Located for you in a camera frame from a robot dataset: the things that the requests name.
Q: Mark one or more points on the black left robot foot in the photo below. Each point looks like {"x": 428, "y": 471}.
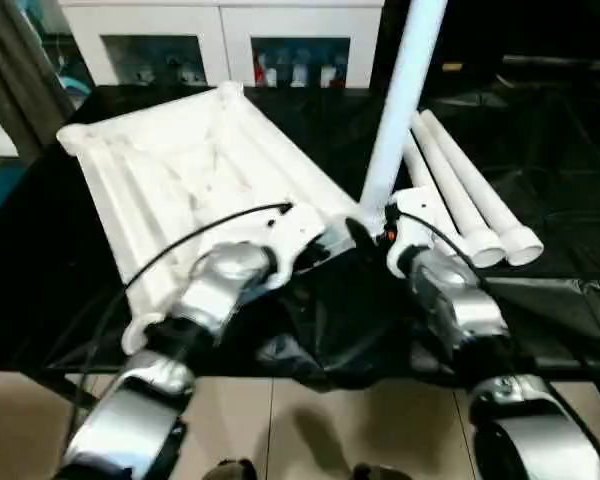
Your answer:
{"x": 230, "y": 471}

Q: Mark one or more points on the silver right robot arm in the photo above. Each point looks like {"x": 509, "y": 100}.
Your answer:
{"x": 460, "y": 310}

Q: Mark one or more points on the white plastic table leg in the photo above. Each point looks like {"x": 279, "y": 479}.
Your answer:
{"x": 480, "y": 185}
{"x": 455, "y": 190}
{"x": 420, "y": 175}
{"x": 400, "y": 100}

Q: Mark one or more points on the red bottle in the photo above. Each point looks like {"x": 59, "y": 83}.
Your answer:
{"x": 260, "y": 70}

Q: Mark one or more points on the black table mat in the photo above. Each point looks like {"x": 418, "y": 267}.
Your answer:
{"x": 540, "y": 180}

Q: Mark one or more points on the white display cabinet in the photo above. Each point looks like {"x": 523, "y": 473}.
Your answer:
{"x": 220, "y": 25}

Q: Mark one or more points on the black cabinet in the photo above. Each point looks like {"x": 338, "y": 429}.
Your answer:
{"x": 510, "y": 30}

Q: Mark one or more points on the grey curtain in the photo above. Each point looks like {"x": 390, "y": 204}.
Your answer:
{"x": 20, "y": 60}

